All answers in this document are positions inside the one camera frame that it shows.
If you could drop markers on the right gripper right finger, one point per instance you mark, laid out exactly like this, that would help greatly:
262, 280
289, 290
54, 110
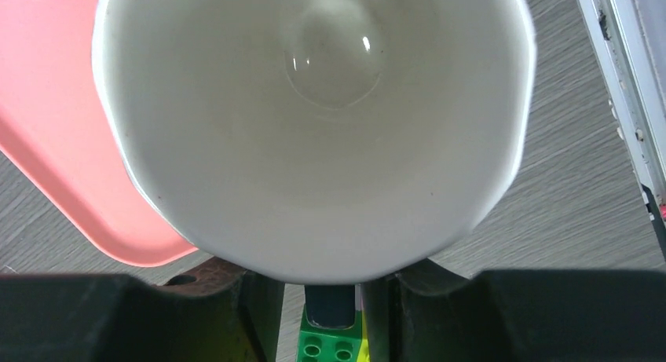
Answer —
427, 313

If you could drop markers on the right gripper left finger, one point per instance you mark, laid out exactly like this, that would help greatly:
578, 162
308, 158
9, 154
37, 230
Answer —
216, 311

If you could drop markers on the light blue ceramic mug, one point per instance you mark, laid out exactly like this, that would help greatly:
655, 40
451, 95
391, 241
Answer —
317, 142

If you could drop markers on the pink plastic tray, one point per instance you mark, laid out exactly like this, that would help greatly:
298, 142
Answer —
54, 130

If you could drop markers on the colourful cube block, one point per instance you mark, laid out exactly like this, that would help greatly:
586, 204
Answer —
338, 345

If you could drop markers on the aluminium frame rail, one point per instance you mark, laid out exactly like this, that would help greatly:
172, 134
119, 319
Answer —
628, 37

